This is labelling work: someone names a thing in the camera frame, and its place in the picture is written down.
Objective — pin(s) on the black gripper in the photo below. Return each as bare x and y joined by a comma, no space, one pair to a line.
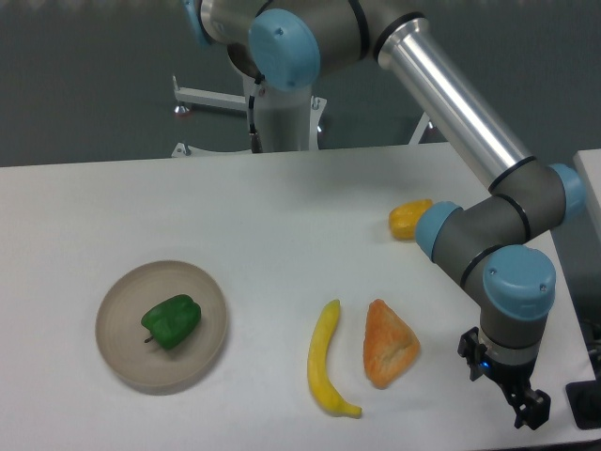
511,370

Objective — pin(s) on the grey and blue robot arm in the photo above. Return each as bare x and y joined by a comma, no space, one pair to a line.
285,46

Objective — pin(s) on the green bell pepper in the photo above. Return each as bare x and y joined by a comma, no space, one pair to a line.
172,321

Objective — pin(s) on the beige round plate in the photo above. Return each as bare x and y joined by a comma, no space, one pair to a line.
120,337

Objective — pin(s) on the black device at edge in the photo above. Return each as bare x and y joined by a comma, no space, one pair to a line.
584,401

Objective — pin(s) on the orange triangular pastry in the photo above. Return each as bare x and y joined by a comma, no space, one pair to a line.
390,346

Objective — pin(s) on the yellow banana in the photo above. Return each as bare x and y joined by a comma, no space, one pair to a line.
321,388

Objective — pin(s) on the white side table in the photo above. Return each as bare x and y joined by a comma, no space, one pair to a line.
588,164

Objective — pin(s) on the white robot stand frame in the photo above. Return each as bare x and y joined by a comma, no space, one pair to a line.
276,120

